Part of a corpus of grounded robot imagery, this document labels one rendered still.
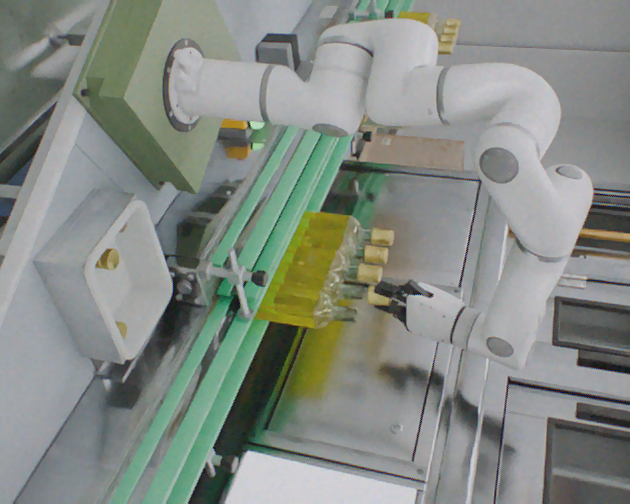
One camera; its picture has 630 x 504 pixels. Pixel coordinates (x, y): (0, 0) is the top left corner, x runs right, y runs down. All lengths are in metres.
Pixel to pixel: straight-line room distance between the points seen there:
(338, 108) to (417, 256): 0.66
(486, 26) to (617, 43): 1.27
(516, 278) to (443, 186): 0.80
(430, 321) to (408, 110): 0.43
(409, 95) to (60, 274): 0.56
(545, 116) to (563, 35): 6.46
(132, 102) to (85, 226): 0.20
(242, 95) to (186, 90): 0.10
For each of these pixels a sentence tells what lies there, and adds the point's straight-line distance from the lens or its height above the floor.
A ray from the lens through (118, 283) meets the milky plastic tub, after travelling 1.20.
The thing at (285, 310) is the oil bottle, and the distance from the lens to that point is 1.29.
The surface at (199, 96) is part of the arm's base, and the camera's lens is 1.14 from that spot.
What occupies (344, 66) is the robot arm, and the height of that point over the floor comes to 1.12.
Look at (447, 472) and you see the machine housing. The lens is 1.24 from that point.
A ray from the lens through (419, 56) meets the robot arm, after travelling 1.02.
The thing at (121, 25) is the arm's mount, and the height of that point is 0.79.
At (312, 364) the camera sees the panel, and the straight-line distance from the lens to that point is 1.38.
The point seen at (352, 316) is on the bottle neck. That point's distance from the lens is 1.27.
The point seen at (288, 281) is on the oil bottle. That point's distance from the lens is 1.32.
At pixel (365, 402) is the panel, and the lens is 1.32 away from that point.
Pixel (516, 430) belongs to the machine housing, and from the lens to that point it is 1.35.
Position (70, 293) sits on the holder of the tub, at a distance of 1.06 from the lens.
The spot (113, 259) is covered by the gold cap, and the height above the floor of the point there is 0.81.
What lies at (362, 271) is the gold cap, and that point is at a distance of 1.35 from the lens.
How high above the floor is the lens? 1.40
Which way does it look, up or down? 16 degrees down
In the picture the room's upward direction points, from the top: 98 degrees clockwise
